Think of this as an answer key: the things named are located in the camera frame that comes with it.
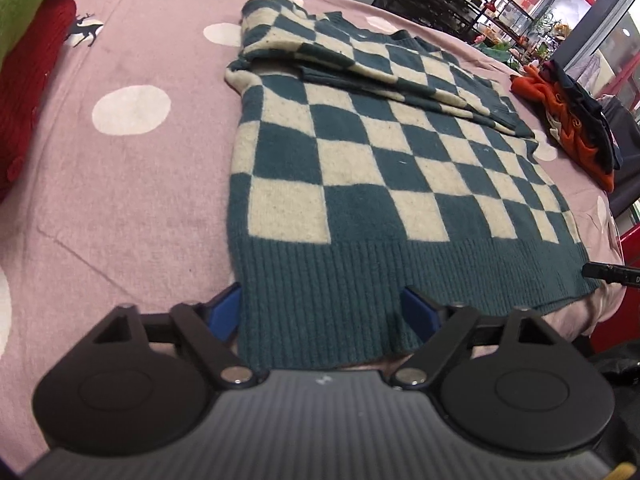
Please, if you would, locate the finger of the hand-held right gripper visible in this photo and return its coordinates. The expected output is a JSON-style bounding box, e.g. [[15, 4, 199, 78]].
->
[[581, 260, 640, 287]]

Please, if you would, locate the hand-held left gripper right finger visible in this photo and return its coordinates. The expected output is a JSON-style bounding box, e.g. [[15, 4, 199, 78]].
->
[[391, 285, 562, 391]]

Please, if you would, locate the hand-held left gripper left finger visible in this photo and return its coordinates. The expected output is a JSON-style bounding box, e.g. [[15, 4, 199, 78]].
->
[[91, 282, 257, 391]]

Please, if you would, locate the teal and cream checkered sweater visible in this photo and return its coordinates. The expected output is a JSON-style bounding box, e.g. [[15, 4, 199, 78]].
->
[[223, 0, 604, 374]]

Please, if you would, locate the orange garment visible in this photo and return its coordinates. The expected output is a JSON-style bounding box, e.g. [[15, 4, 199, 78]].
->
[[509, 64, 617, 194]]

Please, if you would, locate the pink polka-dot blanket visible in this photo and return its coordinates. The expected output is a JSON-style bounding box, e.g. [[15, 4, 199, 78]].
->
[[0, 0, 627, 476]]

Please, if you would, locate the dark navy garment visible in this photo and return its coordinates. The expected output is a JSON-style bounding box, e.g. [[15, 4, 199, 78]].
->
[[542, 59, 624, 171]]

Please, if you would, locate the red knit garment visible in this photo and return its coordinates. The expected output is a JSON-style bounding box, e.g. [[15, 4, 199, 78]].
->
[[0, 0, 79, 202]]

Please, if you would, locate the black shelf rack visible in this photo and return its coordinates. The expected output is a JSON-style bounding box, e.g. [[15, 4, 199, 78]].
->
[[379, 0, 489, 44]]

